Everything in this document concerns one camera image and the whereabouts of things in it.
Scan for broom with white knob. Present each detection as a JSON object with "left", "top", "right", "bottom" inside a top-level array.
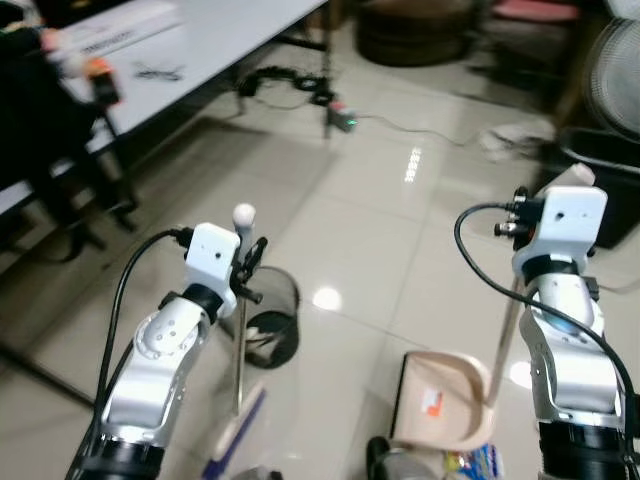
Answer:
[{"left": 203, "top": 203, "right": 269, "bottom": 479}]

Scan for beige long-handled dustpan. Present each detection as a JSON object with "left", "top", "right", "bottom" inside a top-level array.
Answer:
[{"left": 388, "top": 163, "right": 598, "bottom": 453}]

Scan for power strip with green light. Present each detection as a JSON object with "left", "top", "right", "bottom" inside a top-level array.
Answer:
[{"left": 327, "top": 100, "right": 359, "bottom": 134}]

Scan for black glasses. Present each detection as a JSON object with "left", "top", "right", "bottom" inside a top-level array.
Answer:
[{"left": 133, "top": 62, "right": 187, "bottom": 84}]

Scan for white table with black legs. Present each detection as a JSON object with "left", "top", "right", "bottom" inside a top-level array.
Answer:
[{"left": 0, "top": 0, "right": 333, "bottom": 216}]

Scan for orange and black handheld device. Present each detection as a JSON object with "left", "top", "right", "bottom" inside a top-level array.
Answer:
[{"left": 85, "top": 57, "right": 122, "bottom": 107}]

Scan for black box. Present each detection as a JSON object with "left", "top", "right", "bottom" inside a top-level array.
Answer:
[{"left": 554, "top": 127, "right": 640, "bottom": 252}]

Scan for person in black clothes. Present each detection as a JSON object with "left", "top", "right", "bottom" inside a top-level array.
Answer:
[{"left": 0, "top": 0, "right": 139, "bottom": 253}]

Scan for white printed paper sheet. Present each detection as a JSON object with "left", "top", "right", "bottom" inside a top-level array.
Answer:
[{"left": 70, "top": 0, "right": 183, "bottom": 57}]

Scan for brown round ottoman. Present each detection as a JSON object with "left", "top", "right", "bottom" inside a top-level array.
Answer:
[{"left": 355, "top": 0, "right": 484, "bottom": 69}]

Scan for white crumpled cloth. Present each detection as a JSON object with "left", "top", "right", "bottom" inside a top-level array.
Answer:
[{"left": 478, "top": 119, "right": 557, "bottom": 164}]

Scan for blue printed wrapper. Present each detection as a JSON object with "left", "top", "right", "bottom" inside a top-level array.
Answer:
[{"left": 444, "top": 444, "right": 502, "bottom": 480}]

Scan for grey electric fan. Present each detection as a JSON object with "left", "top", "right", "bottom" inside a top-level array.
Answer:
[{"left": 581, "top": 14, "right": 640, "bottom": 142}]

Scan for pink chair seat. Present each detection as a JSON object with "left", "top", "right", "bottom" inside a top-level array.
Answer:
[{"left": 492, "top": 0, "right": 584, "bottom": 24}]

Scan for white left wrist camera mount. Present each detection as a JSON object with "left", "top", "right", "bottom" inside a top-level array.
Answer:
[{"left": 185, "top": 222, "right": 242, "bottom": 319}]

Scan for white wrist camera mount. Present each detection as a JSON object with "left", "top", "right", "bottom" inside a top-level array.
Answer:
[
  {"left": 185, "top": 222, "right": 242, "bottom": 319},
  {"left": 513, "top": 186, "right": 609, "bottom": 283}
]

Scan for black wire mesh waste bin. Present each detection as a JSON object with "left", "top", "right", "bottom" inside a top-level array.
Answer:
[{"left": 243, "top": 266, "right": 302, "bottom": 370}]

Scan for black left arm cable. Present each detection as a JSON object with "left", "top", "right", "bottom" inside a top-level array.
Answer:
[{"left": 90, "top": 228, "right": 193, "bottom": 451}]

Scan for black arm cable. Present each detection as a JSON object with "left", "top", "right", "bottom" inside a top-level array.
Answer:
[
  {"left": 90, "top": 228, "right": 193, "bottom": 451},
  {"left": 455, "top": 188, "right": 640, "bottom": 441}
]

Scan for black cable bundle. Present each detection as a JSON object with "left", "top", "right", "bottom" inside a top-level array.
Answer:
[{"left": 238, "top": 65, "right": 336, "bottom": 108}]

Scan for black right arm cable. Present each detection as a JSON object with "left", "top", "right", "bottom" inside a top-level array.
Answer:
[{"left": 455, "top": 188, "right": 640, "bottom": 441}]

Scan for thin grey floor cable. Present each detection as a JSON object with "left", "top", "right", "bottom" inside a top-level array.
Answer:
[{"left": 355, "top": 113, "right": 493, "bottom": 148}]

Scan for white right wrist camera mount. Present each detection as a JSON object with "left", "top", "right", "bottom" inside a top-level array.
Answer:
[{"left": 513, "top": 186, "right": 609, "bottom": 283}]

